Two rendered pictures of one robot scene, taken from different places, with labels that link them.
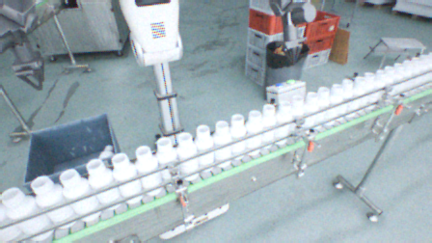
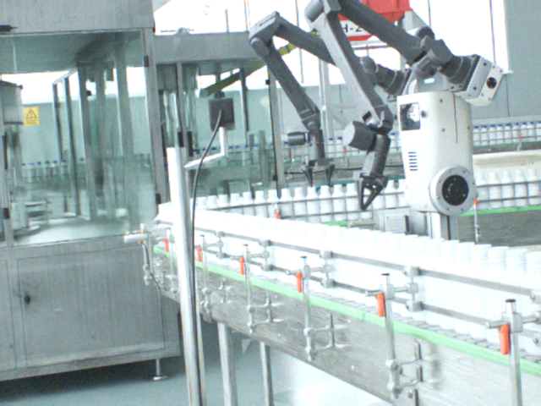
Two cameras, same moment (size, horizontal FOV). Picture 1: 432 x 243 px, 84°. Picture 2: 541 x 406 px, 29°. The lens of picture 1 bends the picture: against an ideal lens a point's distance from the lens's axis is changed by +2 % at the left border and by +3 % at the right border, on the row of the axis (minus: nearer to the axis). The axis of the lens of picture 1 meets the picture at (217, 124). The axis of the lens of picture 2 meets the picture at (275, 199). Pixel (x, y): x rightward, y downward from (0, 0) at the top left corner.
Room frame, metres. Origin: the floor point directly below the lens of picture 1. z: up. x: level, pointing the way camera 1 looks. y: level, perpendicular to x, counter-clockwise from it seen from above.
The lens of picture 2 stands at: (1.02, -3.16, 1.37)
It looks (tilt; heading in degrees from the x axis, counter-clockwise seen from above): 3 degrees down; 97
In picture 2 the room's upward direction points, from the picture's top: 5 degrees counter-clockwise
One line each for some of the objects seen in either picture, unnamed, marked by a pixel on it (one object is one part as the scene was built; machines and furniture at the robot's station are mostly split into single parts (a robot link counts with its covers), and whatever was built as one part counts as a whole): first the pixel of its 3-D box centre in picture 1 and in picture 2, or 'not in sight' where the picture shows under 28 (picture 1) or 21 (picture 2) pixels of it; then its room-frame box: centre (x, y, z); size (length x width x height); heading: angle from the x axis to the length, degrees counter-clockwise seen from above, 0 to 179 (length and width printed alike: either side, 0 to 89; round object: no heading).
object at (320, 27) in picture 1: (311, 24); not in sight; (3.48, -1.35, 0.55); 0.61 x 0.41 x 0.22; 119
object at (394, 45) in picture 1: (392, 53); not in sight; (3.24, -2.48, 0.21); 0.61 x 0.47 x 0.41; 169
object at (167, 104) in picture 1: (170, 120); not in sight; (1.14, 0.28, 0.74); 0.11 x 0.11 x 0.40; 26
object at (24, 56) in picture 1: (23, 52); (317, 153); (0.73, 0.60, 1.33); 0.10 x 0.07 x 0.07; 24
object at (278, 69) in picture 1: (283, 74); not in sight; (2.48, -0.76, 0.32); 0.45 x 0.45 x 0.64
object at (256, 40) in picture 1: (275, 36); not in sight; (3.08, -0.76, 0.55); 0.61 x 0.41 x 0.22; 123
